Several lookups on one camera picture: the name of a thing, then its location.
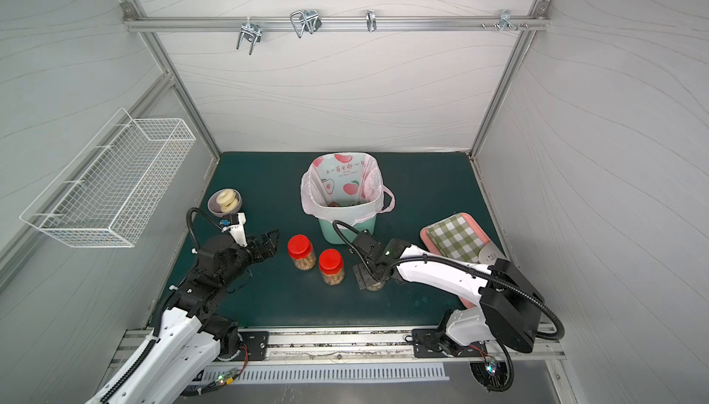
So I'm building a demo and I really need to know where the beige lid glass peanut jar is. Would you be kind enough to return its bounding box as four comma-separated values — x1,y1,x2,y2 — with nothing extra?
365,278,385,291

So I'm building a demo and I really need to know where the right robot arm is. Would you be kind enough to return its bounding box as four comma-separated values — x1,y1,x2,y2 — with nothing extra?
332,220,566,357

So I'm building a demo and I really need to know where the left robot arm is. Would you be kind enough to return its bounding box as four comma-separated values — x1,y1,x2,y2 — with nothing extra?
90,208,280,403

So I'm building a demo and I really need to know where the red lid peanut jar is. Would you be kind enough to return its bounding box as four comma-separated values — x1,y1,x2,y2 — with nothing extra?
287,234,317,271
319,249,345,286

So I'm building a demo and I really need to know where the pink tray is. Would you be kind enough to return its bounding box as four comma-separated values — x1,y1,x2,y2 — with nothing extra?
415,213,507,309

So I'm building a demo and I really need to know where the grey bowl with buns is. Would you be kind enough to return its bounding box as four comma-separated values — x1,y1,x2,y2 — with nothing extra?
207,188,243,218

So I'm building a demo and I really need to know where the green checkered cloth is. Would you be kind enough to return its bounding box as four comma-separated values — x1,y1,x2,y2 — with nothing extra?
423,213,491,264

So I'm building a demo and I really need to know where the white vent strip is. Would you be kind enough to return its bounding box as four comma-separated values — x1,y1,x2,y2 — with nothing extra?
233,363,450,385

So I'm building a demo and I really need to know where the metal u-bolt clamp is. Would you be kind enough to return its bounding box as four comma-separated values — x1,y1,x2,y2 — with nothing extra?
236,21,262,55

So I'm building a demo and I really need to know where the metal hook clamp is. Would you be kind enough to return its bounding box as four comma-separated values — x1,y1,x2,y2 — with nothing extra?
289,9,322,38

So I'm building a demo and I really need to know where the aluminium crossbar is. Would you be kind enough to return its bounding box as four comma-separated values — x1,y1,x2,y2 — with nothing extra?
124,14,551,33

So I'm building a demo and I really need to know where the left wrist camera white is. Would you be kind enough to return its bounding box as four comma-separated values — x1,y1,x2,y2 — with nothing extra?
220,212,247,247

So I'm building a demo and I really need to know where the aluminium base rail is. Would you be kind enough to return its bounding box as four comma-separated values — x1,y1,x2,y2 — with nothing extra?
110,323,567,369

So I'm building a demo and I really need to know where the white wire basket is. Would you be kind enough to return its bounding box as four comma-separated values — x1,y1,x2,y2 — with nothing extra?
20,109,196,248

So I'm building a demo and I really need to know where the small metal ring clamp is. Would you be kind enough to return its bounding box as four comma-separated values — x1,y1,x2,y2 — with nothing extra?
365,10,377,33

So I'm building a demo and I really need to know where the metal bracket clamp right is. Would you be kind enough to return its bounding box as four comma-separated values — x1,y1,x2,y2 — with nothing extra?
480,10,529,32

